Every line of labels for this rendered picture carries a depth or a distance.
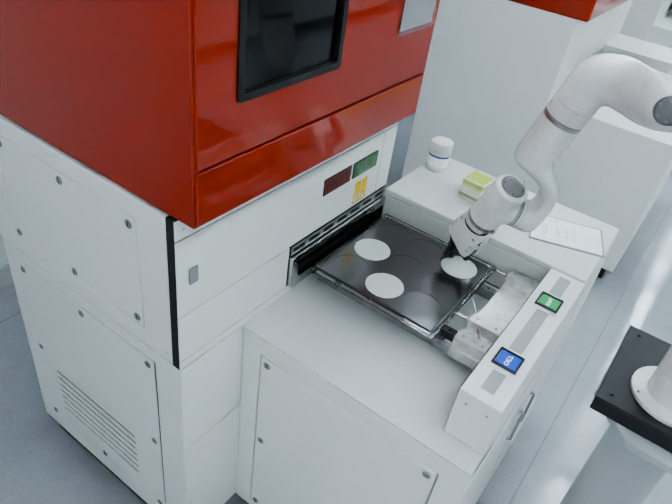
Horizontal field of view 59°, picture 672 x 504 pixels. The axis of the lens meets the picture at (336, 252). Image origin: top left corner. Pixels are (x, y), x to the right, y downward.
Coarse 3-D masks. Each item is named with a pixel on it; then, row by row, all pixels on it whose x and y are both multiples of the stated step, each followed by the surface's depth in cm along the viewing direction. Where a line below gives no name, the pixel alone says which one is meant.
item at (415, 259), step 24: (384, 240) 170; (408, 240) 171; (432, 240) 173; (336, 264) 158; (360, 264) 159; (384, 264) 161; (408, 264) 162; (432, 264) 163; (480, 264) 166; (360, 288) 151; (408, 288) 154; (432, 288) 155; (456, 288) 156; (408, 312) 146; (432, 312) 148
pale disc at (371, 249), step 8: (360, 240) 168; (368, 240) 169; (376, 240) 169; (360, 248) 165; (368, 248) 166; (376, 248) 166; (384, 248) 167; (368, 256) 163; (376, 256) 163; (384, 256) 164
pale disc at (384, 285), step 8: (368, 280) 154; (376, 280) 155; (384, 280) 155; (392, 280) 156; (368, 288) 152; (376, 288) 152; (384, 288) 153; (392, 288) 153; (400, 288) 153; (384, 296) 150; (392, 296) 150
